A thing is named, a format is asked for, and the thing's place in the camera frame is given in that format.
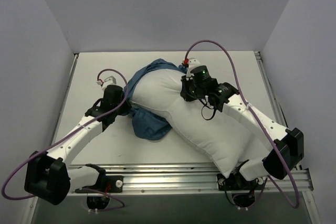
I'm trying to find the blue patterned pillowcase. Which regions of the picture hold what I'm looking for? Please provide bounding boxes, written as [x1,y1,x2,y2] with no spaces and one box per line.
[124,59,187,141]

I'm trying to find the white pillow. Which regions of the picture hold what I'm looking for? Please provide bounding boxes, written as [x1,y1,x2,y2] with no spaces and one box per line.
[131,69,268,176]

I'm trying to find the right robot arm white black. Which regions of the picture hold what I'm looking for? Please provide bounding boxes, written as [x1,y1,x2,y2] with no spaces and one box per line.
[181,62,304,189]

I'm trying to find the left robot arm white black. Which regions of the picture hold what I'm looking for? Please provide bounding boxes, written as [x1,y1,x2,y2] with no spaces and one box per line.
[24,84,129,205]

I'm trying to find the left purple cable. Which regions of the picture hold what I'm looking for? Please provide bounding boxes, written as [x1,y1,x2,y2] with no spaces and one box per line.
[1,68,130,211]

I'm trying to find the purple cable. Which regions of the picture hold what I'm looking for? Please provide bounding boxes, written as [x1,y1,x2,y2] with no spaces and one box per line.
[185,40,300,209]
[1,68,130,211]

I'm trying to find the aluminium left side rail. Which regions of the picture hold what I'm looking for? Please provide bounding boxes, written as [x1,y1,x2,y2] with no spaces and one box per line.
[51,53,79,145]

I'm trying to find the aluminium rail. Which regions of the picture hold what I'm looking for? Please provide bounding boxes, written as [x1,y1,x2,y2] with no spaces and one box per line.
[51,53,79,145]
[254,51,302,169]

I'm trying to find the aluminium right side rail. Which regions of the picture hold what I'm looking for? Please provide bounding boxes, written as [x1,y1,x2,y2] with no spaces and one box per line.
[254,51,302,169]

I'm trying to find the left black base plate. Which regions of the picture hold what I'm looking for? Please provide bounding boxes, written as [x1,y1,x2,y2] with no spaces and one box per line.
[75,175,124,193]

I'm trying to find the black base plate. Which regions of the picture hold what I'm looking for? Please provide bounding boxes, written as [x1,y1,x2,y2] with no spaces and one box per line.
[216,173,264,191]
[75,175,124,193]

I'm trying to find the aluminium front rail frame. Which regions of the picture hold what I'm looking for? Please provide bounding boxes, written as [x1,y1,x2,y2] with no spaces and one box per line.
[31,165,314,196]

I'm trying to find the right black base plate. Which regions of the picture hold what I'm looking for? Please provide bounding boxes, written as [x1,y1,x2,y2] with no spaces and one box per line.
[216,173,264,191]

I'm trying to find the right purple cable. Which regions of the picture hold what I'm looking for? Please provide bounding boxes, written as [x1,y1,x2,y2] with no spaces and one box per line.
[185,40,300,209]

